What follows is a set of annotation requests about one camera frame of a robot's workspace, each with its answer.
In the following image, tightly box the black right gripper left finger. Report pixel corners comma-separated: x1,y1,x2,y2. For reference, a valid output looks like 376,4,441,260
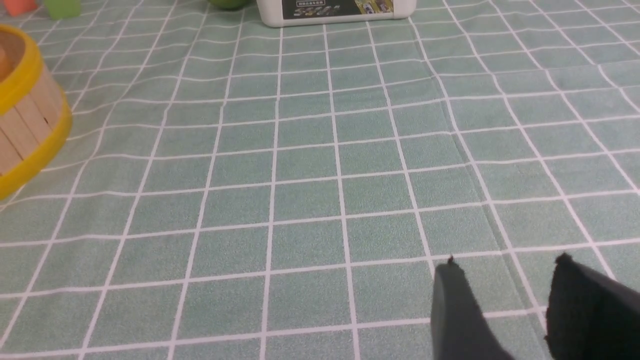
430,256,514,360

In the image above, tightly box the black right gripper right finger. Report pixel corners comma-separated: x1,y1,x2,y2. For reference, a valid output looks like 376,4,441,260
545,253,640,360

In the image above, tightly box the white box with green lid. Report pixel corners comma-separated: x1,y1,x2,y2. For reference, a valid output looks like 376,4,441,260
256,0,418,28

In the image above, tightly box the yellow bamboo steamer base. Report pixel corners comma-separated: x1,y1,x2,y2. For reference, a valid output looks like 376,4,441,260
0,24,73,199

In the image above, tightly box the green checkered tablecloth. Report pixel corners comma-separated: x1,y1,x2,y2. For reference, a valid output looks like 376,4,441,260
1,0,640,360

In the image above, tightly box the small green watermelon toy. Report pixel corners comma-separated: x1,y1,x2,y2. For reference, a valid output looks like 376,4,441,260
208,0,251,11

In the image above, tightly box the green cube block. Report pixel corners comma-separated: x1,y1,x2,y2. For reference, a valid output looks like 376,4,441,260
42,0,82,21

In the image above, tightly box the orange cube block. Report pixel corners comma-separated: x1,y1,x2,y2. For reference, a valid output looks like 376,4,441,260
1,0,39,18

